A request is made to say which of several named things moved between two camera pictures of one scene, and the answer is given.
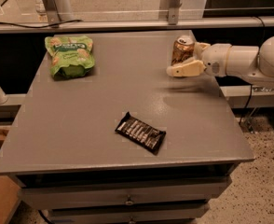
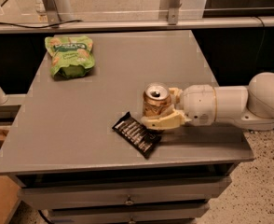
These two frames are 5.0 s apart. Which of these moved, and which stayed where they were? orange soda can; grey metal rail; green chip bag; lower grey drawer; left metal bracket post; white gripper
Moved: white gripper; orange soda can
Stayed: grey metal rail; green chip bag; left metal bracket post; lower grey drawer
